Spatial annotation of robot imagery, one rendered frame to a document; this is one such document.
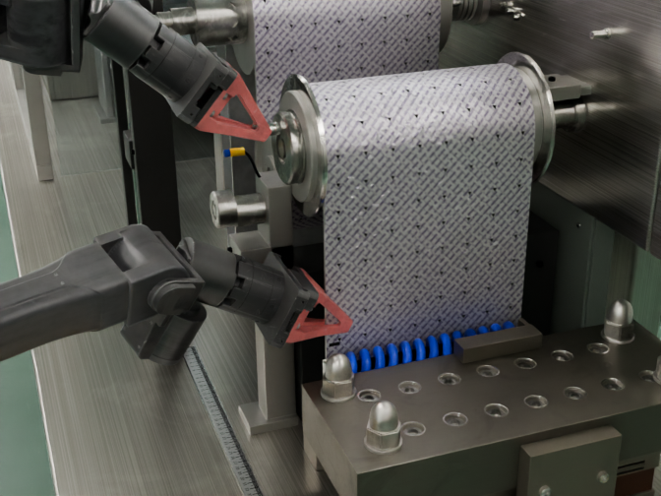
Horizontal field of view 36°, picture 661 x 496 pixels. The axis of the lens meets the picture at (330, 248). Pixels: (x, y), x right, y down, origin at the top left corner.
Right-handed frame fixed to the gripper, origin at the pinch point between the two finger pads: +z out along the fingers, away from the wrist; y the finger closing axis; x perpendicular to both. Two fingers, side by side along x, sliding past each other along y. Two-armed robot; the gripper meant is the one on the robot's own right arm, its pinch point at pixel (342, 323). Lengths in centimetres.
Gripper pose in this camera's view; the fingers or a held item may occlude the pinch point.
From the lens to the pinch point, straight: 107.3
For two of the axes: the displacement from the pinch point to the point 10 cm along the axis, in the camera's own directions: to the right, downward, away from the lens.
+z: 8.2, 3.3, 4.7
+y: 3.4, 3.9, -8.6
